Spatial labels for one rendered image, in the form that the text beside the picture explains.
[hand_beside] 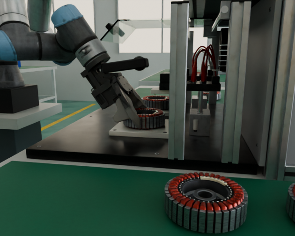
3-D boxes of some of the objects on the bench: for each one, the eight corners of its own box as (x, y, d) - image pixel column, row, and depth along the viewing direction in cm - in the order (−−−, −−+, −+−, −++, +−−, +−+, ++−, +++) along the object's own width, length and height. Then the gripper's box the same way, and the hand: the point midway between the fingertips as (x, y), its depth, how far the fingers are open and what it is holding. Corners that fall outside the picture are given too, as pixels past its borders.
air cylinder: (188, 135, 68) (189, 113, 66) (189, 127, 75) (190, 107, 74) (209, 136, 67) (210, 114, 66) (208, 128, 74) (209, 108, 73)
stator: (118, 129, 69) (117, 114, 68) (129, 119, 79) (128, 106, 79) (162, 131, 67) (162, 116, 66) (167, 120, 77) (167, 107, 77)
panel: (258, 165, 49) (276, -15, 42) (224, 103, 112) (229, 26, 106) (264, 166, 49) (283, -15, 42) (226, 103, 112) (232, 26, 105)
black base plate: (26, 158, 59) (25, 148, 58) (114, 105, 120) (114, 99, 119) (256, 175, 50) (257, 163, 50) (224, 108, 112) (224, 103, 111)
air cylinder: (190, 114, 91) (191, 98, 90) (191, 110, 98) (191, 94, 97) (206, 115, 90) (207, 98, 89) (205, 110, 97) (206, 95, 96)
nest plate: (108, 135, 67) (108, 130, 67) (124, 121, 82) (124, 117, 82) (169, 138, 65) (169, 133, 65) (174, 123, 79) (174, 119, 79)
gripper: (94, 70, 82) (133, 125, 83) (66, 74, 64) (115, 144, 66) (116, 53, 79) (156, 110, 81) (93, 53, 62) (144, 126, 63)
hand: (145, 119), depth 73 cm, fingers closed on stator, 13 cm apart
